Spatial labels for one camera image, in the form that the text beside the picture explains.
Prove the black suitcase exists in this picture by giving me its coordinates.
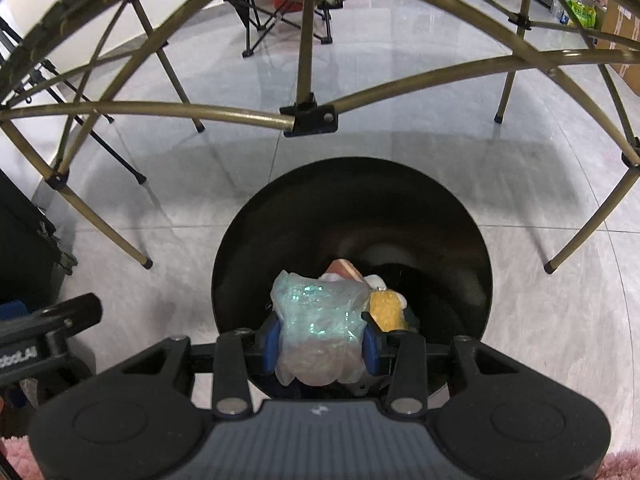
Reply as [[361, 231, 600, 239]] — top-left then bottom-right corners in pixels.
[[0, 170, 78, 306]]

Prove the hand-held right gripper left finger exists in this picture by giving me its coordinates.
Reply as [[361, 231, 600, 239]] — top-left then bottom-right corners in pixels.
[[122, 317, 281, 418]]

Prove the layered pink yellow sponge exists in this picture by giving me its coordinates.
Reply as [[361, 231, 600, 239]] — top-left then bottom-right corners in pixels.
[[326, 258, 367, 283]]

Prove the yellow and white plush toy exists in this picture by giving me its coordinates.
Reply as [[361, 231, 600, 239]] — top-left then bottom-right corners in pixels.
[[364, 274, 410, 333]]

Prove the black round bin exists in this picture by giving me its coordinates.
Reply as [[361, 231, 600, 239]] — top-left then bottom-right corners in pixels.
[[211, 156, 493, 401]]

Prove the green plastic bag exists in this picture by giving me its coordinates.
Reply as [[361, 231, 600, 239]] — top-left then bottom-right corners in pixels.
[[565, 0, 598, 28]]

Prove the black camera tripod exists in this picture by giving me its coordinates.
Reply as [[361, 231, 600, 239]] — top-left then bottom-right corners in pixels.
[[0, 15, 147, 183]]

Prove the black folding chair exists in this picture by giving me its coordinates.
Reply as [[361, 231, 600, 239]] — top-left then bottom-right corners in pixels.
[[222, 0, 346, 58]]

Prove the folding slatted table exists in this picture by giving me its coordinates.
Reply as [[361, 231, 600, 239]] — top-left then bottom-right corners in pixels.
[[0, 0, 640, 276]]

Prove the large taped cardboard box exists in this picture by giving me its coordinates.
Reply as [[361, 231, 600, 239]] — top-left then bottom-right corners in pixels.
[[597, 0, 640, 78]]

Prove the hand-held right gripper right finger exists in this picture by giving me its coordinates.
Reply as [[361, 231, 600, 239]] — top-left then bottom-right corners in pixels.
[[361, 312, 518, 417]]

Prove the clear plastic bag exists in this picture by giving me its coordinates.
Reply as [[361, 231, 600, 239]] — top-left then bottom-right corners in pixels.
[[271, 270, 368, 386]]

